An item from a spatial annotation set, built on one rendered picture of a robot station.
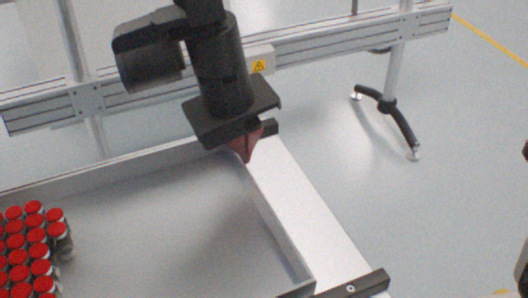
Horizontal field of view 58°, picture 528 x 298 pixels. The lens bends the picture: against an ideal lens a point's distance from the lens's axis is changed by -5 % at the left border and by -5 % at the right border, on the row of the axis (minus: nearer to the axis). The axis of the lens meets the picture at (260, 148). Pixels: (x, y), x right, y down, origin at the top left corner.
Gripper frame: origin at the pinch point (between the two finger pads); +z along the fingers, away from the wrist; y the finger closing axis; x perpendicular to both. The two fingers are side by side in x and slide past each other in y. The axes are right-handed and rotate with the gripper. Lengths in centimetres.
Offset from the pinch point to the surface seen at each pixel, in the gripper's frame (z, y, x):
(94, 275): -0.2, 21.7, 7.7
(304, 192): 4.9, -5.1, 5.5
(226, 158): 3.4, 1.6, -4.2
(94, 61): 62, 20, -144
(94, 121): 48, 25, -86
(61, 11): 11, 19, -86
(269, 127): 3.3, -5.9, -6.3
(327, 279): 4.2, -1.5, 18.2
